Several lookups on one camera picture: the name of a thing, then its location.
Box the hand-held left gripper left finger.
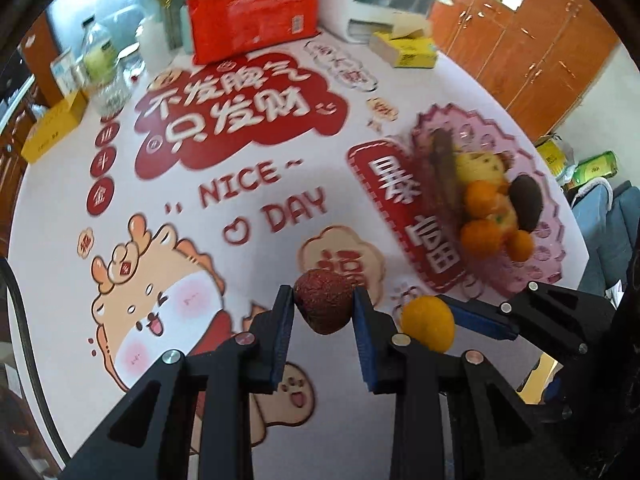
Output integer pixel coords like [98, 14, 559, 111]
[60, 285, 296, 480]

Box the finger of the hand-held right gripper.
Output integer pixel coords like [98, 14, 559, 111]
[437, 282, 618, 362]

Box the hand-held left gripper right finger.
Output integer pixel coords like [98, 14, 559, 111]
[352, 287, 566, 480]

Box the yellow orange round citrus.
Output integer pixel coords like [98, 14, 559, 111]
[401, 296, 456, 353]

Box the dark red bumpy fruit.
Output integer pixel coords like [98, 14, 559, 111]
[292, 269, 355, 336]

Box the small orange tangerine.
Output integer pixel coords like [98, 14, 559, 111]
[459, 220, 503, 260]
[465, 181, 503, 218]
[507, 230, 536, 262]

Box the pink plastic fruit plate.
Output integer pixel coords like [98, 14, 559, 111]
[400, 104, 566, 297]

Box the dark green avocado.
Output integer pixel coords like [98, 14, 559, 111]
[510, 175, 543, 231]

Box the yellow speckled pear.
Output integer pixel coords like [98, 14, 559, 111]
[455, 152, 506, 186]

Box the dark brown overripe banana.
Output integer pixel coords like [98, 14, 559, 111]
[419, 129, 463, 226]

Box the printed table mat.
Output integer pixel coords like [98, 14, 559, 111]
[7, 25, 591, 480]

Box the blue sofa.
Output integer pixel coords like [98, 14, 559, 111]
[570, 180, 640, 301]

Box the green printed bag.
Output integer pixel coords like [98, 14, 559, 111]
[575, 150, 618, 186]

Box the yellow tissue pack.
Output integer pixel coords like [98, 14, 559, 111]
[370, 24, 441, 68]

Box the brown wooden cabinet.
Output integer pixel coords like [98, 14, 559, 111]
[430, 0, 631, 143]

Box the clear glass jar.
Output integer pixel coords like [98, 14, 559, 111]
[90, 77, 132, 117]

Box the yellow cardboard box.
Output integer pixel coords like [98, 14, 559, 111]
[21, 91, 90, 163]

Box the red paper cup pack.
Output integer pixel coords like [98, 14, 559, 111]
[185, 0, 321, 66]

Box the white squeeze bottle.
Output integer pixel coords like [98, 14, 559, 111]
[135, 17, 173, 61]

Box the clear bottle with green label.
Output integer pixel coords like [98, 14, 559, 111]
[80, 20, 128, 86]

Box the brown wooden sideboard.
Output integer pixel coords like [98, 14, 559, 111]
[0, 15, 56, 261]

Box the white blue small carton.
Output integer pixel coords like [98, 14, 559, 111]
[50, 50, 83, 97]

